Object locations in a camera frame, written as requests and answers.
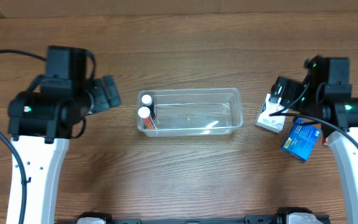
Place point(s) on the blue box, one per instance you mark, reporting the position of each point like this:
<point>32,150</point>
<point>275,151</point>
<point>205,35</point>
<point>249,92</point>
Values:
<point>301,140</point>

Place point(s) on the black bottle white cap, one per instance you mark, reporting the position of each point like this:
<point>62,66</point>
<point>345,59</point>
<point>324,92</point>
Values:
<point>148,101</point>

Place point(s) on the white box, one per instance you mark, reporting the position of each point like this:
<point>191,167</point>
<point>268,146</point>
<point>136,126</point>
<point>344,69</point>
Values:
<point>272,123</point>

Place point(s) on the orange bottle white cap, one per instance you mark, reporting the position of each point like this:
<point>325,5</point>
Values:
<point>145,114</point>

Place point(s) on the red box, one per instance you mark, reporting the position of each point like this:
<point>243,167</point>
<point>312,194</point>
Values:
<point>324,141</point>

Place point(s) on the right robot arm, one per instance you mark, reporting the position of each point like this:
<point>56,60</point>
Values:
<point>325,97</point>

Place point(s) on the clear plastic container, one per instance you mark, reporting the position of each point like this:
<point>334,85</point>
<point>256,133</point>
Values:
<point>193,112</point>

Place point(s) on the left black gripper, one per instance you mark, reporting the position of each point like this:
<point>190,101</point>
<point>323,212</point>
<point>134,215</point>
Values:
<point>109,91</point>

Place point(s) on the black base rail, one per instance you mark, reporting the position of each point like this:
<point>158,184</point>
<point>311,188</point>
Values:
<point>283,215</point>

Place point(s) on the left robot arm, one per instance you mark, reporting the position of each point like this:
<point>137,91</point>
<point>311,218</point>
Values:
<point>41,121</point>

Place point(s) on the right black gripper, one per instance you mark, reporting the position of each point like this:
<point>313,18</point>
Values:
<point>279,88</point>

